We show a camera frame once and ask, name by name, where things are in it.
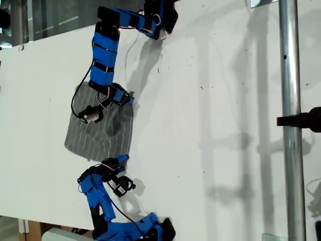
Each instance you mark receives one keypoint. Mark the grey striped towel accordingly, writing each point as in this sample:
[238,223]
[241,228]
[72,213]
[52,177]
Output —
[82,143]

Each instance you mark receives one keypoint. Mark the white plastic container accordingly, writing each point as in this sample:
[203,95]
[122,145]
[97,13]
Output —
[62,236]

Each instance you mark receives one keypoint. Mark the wooden table leg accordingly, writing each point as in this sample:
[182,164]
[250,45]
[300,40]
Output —
[35,227]

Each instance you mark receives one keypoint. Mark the small table clip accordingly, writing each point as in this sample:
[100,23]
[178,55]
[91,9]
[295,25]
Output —
[21,47]

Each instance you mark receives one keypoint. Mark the grey metal upright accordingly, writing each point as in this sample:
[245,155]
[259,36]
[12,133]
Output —
[30,20]

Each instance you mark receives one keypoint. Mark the black round object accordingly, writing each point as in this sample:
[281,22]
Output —
[3,18]

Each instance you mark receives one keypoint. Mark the black clamp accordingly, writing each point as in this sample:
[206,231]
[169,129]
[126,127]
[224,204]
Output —
[308,120]

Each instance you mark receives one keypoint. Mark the dark box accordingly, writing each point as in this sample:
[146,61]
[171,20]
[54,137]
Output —
[318,231]

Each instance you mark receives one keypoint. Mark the gripper camera stalk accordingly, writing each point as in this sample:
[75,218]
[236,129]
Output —
[103,106]
[111,179]

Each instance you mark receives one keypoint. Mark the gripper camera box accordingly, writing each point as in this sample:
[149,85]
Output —
[91,116]
[123,187]

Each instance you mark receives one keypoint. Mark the white leg bracket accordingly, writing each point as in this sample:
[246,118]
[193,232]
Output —
[22,226]

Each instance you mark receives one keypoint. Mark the steel post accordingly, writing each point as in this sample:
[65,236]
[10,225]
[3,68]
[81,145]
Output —
[291,75]

